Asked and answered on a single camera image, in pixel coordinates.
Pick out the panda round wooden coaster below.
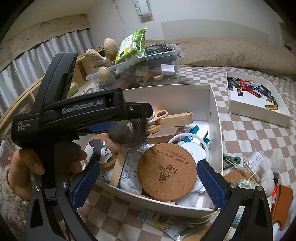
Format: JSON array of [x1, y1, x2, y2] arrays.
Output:
[[84, 133, 120, 169]]

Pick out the person left hand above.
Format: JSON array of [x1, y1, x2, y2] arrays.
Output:
[[6, 148, 88, 202]]

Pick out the yellow wooden ball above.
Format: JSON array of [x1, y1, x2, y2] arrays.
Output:
[[98, 66, 110, 81]]

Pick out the round cork coaster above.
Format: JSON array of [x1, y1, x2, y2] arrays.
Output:
[[137, 143, 197, 201]]

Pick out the green wet wipes pack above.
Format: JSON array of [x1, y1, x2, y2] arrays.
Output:
[[115, 28, 147, 64]]

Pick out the grey window curtain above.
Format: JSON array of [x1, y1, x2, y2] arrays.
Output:
[[1, 29, 93, 114]]

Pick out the brown tape roll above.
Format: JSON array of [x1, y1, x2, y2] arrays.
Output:
[[108, 118, 147, 149]]

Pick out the white shallow tray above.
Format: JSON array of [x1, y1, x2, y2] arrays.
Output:
[[226, 71, 292, 127]]

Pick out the white shoes cardboard box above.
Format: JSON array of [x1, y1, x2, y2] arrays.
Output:
[[76, 83, 224, 219]]

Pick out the avocado plush toy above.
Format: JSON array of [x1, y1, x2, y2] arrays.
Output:
[[67, 82, 79, 97]]

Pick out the white sweet paper bag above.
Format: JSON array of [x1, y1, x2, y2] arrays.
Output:
[[133, 0, 151, 18]]

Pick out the white round tape measure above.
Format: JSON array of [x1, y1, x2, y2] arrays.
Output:
[[181, 142, 206, 162]]

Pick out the white ring cable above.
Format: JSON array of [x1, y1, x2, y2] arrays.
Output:
[[167, 132, 210, 163]]

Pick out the wooden block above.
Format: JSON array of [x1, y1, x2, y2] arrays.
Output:
[[159, 111, 194, 128]]

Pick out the clear plastic storage bin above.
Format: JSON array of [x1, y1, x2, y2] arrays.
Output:
[[86, 44, 185, 91]]

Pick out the pink folding scissors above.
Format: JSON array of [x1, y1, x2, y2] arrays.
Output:
[[147, 110, 168, 125]]

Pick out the brown quilted blanket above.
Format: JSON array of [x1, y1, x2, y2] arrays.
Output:
[[145, 38, 295, 77]]

